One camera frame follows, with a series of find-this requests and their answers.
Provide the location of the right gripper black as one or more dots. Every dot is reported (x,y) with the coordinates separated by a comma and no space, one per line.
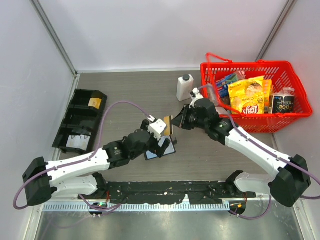
(181,120)

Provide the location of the red plastic shopping basket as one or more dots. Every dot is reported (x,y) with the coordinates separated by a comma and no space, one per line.
(280,72)

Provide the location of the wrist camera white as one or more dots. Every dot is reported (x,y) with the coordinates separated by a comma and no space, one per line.
(195,95)
(156,127)

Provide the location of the orange snack box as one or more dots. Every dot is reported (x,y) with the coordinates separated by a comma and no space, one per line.
(268,90)

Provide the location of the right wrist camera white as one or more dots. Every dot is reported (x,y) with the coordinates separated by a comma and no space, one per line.
(195,95)

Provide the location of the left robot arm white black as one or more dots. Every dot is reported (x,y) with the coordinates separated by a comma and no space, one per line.
(44,180)

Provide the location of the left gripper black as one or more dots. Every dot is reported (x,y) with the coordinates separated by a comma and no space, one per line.
(160,151)

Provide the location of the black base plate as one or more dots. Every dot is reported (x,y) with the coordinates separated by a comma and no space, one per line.
(168,192)

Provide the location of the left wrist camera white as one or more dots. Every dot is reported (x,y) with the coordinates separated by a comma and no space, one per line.
(156,127)

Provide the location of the blue box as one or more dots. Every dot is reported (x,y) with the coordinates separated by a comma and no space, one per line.
(222,87)

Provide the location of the black snack package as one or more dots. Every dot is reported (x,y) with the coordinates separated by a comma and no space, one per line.
(282,102)

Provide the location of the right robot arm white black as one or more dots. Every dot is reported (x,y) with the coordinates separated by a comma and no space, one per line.
(287,177)

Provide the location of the green sponge pack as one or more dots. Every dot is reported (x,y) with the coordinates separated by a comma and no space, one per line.
(233,77)

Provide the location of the yellow card in tray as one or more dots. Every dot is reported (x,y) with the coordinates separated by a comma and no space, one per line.
(95,102)

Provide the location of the yellow Lays chips bag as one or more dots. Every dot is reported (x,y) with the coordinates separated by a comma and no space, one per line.
(247,96)

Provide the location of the black compartment tray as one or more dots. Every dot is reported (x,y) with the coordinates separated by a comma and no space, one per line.
(80,119)

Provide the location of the white cards in tray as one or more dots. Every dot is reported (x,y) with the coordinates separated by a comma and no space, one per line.
(78,142)

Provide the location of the white cable duct rail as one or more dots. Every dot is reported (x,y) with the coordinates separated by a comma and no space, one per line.
(185,206)

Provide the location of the black leather card holder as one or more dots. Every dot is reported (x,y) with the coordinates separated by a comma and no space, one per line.
(170,149)

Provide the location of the gold VIP card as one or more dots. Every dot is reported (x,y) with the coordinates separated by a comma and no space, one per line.
(169,127)

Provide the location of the white bottle black cap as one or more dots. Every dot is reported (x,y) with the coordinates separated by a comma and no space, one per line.
(184,87)

